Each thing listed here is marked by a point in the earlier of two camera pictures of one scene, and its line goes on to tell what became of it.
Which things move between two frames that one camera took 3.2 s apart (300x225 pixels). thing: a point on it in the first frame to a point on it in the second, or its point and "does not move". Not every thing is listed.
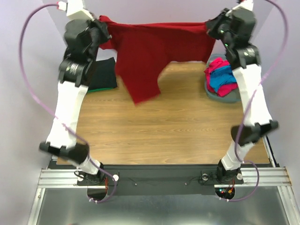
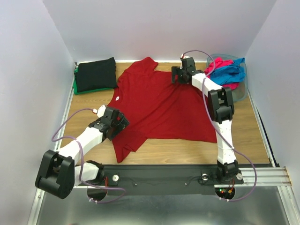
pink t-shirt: x=223 y=90 does not move
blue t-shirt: x=222 y=75 does not move
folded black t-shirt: x=102 y=74 does not move
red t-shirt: x=142 y=49 to x=156 y=106
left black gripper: x=101 y=27 to x=122 y=123
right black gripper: x=213 y=27 to x=176 y=73
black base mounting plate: x=156 y=179 does not move
